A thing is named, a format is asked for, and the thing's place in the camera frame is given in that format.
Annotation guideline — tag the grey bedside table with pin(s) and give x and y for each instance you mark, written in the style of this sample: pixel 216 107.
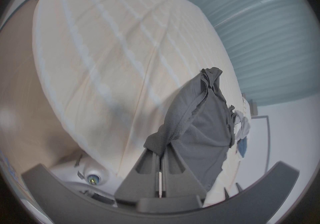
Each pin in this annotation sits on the grey bedside table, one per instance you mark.
pixel 253 108

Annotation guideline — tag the blue-green curtain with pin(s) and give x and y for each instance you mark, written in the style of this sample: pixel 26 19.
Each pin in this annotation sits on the blue-green curtain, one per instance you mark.
pixel 262 50

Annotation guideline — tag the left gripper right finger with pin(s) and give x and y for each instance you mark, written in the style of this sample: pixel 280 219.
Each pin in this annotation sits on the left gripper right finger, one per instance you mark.
pixel 182 183

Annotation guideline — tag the bed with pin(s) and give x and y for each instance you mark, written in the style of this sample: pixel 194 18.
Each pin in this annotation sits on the bed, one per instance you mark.
pixel 112 55

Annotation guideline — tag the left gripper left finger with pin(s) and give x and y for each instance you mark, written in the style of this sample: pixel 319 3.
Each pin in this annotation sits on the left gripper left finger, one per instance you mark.
pixel 140 183

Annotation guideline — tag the pile of clothes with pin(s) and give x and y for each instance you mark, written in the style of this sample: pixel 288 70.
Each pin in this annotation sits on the pile of clothes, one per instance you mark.
pixel 243 130

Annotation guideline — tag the black T-shirt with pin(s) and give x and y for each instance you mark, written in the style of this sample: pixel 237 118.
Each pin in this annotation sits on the black T-shirt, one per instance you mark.
pixel 200 123

